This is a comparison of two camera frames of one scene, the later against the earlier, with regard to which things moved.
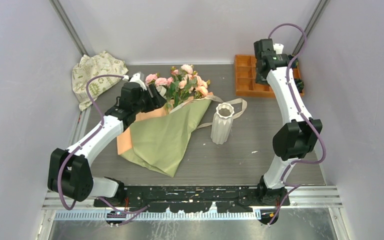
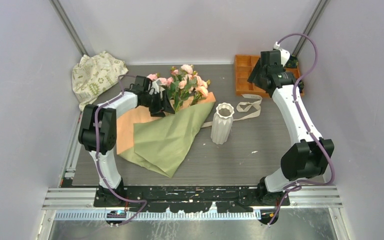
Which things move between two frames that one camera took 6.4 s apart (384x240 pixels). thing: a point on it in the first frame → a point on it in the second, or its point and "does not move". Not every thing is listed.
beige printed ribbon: [213, 97] → [244, 106]
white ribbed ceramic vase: [222, 122] does not move
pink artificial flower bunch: [184, 83] does not move
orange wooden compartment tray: [245, 66] does not move
